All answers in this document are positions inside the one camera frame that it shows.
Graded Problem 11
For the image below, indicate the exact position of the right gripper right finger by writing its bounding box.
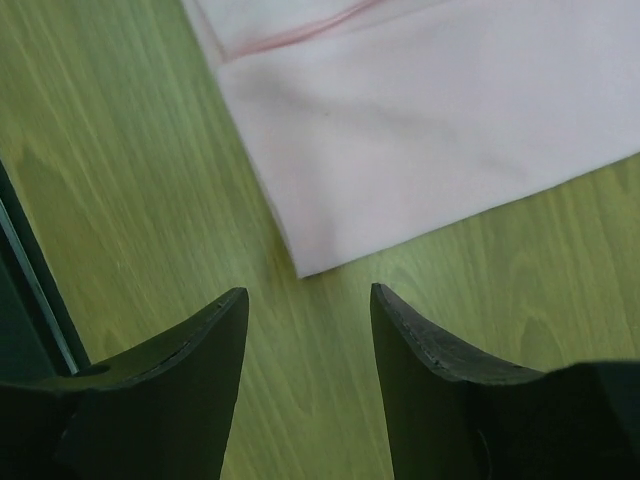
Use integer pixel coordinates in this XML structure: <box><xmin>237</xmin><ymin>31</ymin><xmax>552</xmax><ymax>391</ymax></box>
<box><xmin>370</xmin><ymin>283</ymin><xmax>639</xmax><ymax>479</ymax></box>

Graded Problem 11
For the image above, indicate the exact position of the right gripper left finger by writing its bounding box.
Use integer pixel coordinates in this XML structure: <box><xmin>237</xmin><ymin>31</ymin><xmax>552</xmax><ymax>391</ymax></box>
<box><xmin>1</xmin><ymin>287</ymin><xmax>249</xmax><ymax>479</ymax></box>

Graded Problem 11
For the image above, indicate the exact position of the light pink t-shirt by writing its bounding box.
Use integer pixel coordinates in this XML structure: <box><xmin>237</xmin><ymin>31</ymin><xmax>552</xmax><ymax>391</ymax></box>
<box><xmin>184</xmin><ymin>1</ymin><xmax>639</xmax><ymax>277</ymax></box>

